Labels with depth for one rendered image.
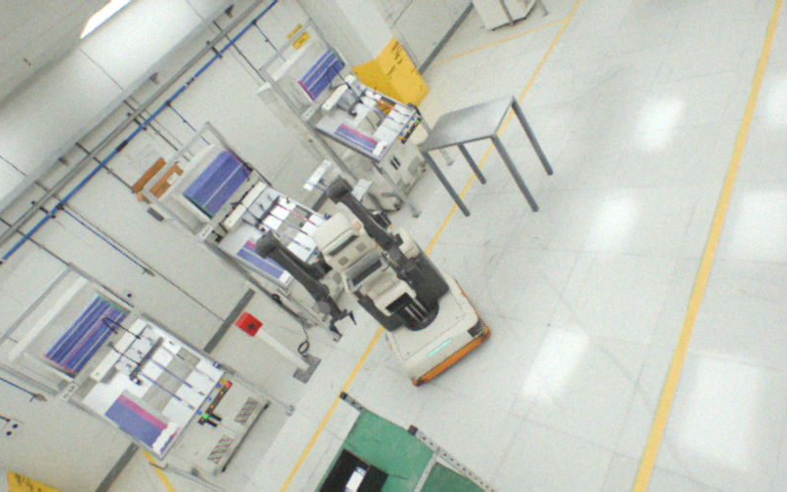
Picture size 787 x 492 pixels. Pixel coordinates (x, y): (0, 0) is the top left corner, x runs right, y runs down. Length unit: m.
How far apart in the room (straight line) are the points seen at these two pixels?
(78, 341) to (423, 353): 2.36
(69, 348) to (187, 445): 1.13
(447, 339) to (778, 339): 1.68
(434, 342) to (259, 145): 3.65
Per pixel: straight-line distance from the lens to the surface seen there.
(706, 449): 2.58
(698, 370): 2.74
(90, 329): 3.85
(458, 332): 3.01
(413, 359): 3.07
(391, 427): 2.00
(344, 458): 1.97
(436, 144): 3.68
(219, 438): 4.22
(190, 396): 3.73
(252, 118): 5.88
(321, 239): 2.43
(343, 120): 4.58
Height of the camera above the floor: 2.40
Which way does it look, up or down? 32 degrees down
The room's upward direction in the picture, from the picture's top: 41 degrees counter-clockwise
